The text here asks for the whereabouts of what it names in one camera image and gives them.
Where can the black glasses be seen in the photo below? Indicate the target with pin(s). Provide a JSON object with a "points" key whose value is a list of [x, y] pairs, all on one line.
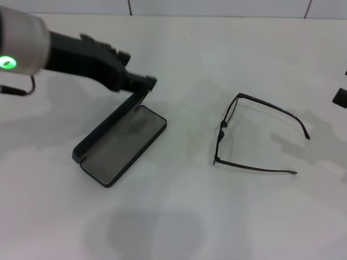
{"points": [[223, 124]]}

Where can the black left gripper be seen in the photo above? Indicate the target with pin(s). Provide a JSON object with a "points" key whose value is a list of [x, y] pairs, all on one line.
{"points": [[81, 59]]}

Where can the black glasses case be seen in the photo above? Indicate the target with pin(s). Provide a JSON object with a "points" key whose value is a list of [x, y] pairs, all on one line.
{"points": [[122, 146]]}

